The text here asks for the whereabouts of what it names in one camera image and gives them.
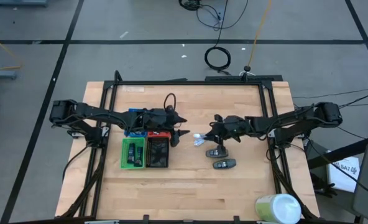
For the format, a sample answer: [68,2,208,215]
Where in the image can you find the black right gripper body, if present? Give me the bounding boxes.
[216,115,252,140]

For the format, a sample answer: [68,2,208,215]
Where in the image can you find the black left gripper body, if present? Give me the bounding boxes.
[144,107,180,132]

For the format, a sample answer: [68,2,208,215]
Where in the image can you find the grey Dove deodorant roll-on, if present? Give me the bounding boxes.
[205,148,230,159]
[212,158,237,170]

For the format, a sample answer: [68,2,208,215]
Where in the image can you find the dark blue travel tube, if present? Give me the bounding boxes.
[127,143,136,164]
[135,146,144,167]

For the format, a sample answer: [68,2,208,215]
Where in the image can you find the red plastic basket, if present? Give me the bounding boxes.
[146,130,172,141]

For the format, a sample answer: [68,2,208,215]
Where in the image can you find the blue plastic basket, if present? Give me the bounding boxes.
[123,107,149,138]

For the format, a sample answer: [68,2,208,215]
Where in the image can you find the black plastic basket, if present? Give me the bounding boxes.
[145,136,170,169]

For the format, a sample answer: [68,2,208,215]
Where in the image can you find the clear tape label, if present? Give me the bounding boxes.
[121,85,145,93]

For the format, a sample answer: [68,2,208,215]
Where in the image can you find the green plastic basket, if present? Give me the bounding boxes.
[119,136,147,170]

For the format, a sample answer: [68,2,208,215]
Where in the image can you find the black flat floor plate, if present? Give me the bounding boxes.
[204,74,283,83]

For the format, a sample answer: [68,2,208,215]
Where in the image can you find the green canister white lid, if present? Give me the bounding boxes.
[254,193,303,224]

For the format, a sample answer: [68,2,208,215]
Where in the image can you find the white cardboard box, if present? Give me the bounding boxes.
[326,155,361,194]

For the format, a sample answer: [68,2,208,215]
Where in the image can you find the grey stand base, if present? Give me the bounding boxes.
[0,69,18,81]

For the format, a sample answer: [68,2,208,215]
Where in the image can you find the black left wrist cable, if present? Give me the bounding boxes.
[163,92,177,113]

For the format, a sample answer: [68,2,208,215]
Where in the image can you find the black aluminium rig frame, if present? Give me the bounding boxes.
[61,70,321,224]

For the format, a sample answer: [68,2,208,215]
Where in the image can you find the black coiled floor cable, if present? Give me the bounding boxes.
[204,45,232,72]

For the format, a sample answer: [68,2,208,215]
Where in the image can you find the yellow hanging cable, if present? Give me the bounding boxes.
[247,0,274,68]

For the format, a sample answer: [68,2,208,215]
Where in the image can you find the black loose floor cable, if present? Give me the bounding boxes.
[178,0,250,47]

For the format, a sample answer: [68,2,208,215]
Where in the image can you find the yellow floor cable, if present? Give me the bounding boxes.
[0,29,22,70]

